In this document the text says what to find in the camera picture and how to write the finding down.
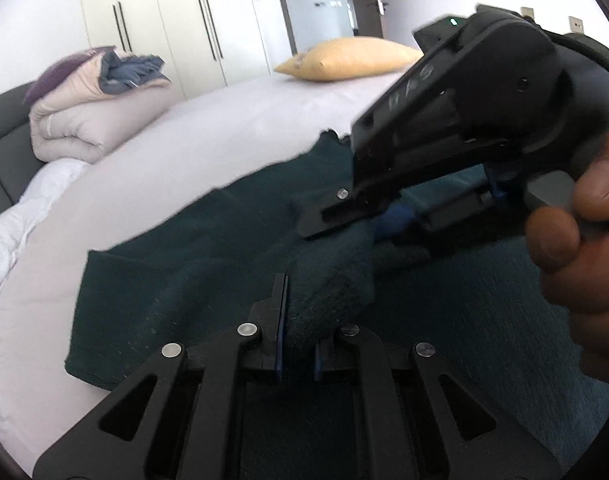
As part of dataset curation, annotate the yellow pillow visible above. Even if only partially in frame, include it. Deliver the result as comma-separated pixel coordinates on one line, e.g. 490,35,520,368
274,37,423,82

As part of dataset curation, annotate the cream wardrobe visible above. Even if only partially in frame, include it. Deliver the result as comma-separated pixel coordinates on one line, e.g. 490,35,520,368
81,0,291,100

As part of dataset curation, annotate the purple pillow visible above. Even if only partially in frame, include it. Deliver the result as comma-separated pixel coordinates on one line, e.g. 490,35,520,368
24,46,116,106

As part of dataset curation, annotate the white pillow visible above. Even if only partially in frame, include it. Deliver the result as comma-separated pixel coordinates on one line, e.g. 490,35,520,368
0,158,91,293

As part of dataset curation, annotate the brown door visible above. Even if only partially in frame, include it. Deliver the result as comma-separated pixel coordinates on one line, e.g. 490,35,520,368
280,0,387,53

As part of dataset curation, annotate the dark grey headboard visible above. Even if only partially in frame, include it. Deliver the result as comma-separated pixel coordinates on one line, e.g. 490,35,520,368
0,82,44,214

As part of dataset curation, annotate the folded beige duvet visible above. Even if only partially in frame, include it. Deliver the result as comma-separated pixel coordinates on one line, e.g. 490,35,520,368
29,54,178,164

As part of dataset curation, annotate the dark green sweater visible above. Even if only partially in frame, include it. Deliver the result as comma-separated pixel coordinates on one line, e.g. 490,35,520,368
65,133,609,468

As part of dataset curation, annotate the blue grey garment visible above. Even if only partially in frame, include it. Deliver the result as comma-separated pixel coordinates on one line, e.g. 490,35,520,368
98,51,169,96

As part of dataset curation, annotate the bed with white sheet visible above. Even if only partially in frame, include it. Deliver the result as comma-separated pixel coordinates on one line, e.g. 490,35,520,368
0,74,395,472

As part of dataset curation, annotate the right hand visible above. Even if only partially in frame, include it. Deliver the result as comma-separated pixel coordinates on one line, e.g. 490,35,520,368
526,133,609,384

